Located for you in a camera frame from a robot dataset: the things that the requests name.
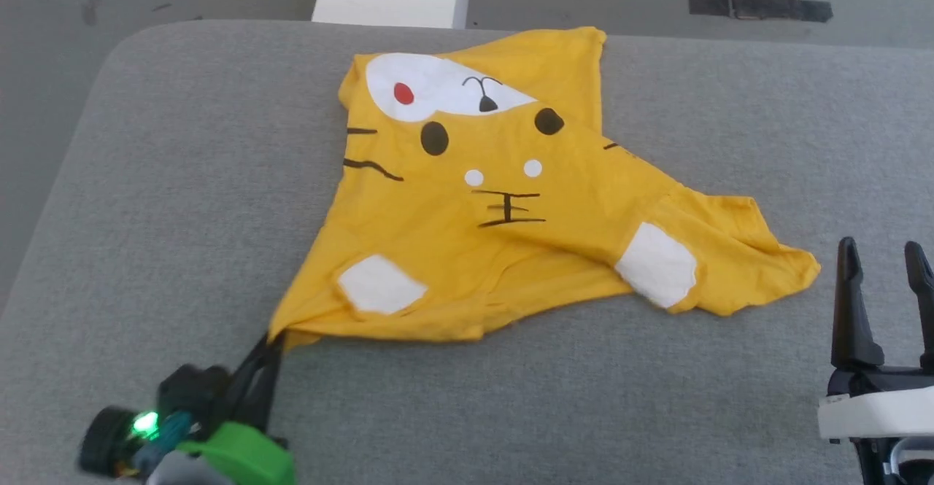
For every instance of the long black floor tape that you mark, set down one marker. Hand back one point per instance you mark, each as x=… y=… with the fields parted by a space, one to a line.
x=781 y=8

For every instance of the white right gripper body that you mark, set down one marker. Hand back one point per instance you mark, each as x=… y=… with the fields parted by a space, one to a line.
x=875 y=412

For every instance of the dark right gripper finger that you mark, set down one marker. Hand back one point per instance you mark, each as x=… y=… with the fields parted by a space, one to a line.
x=927 y=310
x=852 y=324

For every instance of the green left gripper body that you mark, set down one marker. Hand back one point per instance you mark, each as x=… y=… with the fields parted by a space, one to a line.
x=233 y=459

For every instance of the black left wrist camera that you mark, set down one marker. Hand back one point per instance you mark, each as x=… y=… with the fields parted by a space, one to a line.
x=190 y=397

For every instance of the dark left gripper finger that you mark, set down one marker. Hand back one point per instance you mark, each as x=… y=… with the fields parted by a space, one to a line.
x=268 y=390
x=244 y=390

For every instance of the grey fabric sofa seat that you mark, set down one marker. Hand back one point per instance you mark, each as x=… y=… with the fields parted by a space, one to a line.
x=182 y=215

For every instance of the yellow cat-print t-shirt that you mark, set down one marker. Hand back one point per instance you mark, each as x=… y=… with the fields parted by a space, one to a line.
x=474 y=251

